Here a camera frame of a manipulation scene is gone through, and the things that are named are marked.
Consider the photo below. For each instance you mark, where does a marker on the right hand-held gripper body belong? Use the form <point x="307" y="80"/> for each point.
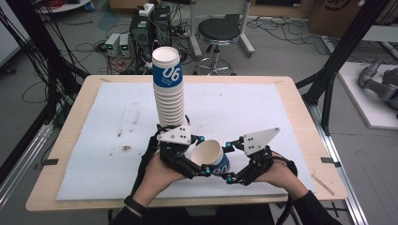
<point x="258" y="156"/>

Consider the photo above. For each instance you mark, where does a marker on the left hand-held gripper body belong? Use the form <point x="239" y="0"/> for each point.
<point x="175" y="150"/>

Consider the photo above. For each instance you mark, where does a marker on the blue white paper cup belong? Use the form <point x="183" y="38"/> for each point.
<point x="209" y="154"/>

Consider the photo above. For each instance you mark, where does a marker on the stack of paper cups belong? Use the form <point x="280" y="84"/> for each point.
<point x="169" y="93"/>

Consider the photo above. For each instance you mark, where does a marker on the person's right hand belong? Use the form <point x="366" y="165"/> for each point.
<point x="283" y="178"/>

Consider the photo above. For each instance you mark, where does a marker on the person's left hand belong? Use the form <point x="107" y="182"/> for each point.
<point x="156" y="181"/>

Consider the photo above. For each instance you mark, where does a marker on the white table mat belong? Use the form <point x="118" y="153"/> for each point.
<point x="109" y="131"/>

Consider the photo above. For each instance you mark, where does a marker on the thin wooden stick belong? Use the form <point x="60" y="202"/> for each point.
<point x="324" y="185"/>

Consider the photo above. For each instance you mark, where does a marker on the black tape piece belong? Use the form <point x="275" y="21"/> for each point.
<point x="50" y="162"/>
<point x="330" y="161"/>

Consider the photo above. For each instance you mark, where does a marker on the black round stool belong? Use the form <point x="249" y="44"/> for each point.
<point x="218" y="29"/>

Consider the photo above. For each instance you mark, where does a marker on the grey bench power supply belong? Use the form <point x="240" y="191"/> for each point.
<point x="112" y="43"/>
<point x="125" y="45"/>

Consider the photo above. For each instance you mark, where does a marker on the white floor board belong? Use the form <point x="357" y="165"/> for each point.
<point x="363" y="103"/>

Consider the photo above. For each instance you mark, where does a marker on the black computer tower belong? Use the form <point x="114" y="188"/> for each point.
<point x="142" y="34"/>

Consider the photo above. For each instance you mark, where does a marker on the white power strip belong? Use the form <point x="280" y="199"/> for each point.
<point x="146" y="9"/>

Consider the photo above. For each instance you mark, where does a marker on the cardboard box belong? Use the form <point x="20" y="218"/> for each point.
<point x="331" y="15"/>

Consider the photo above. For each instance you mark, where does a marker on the aluminium rail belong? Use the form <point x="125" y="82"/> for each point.
<point x="344" y="181"/>
<point x="22" y="165"/>

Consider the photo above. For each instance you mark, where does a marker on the white metal stand frame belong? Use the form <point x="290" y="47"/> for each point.
<point x="247" y="37"/>

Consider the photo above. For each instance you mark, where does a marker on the black metal frame post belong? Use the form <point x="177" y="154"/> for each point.
<point x="341" y="56"/>

